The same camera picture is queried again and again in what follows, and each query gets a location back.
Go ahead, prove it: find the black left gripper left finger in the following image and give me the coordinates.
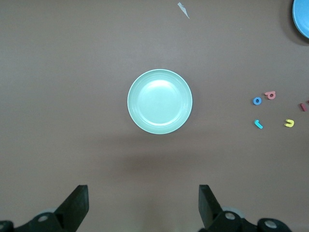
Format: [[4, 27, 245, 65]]
[[0, 185, 89, 232]]

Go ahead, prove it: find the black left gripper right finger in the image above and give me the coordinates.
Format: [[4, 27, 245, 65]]
[[198, 185, 290, 232]]

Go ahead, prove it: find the light green plate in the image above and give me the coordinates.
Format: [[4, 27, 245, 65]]
[[127, 69, 193, 135]]

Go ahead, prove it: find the white paper scrap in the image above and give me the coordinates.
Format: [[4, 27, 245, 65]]
[[177, 1, 191, 19]]

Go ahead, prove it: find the blue plate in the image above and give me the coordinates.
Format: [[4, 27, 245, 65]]
[[292, 0, 309, 39]]

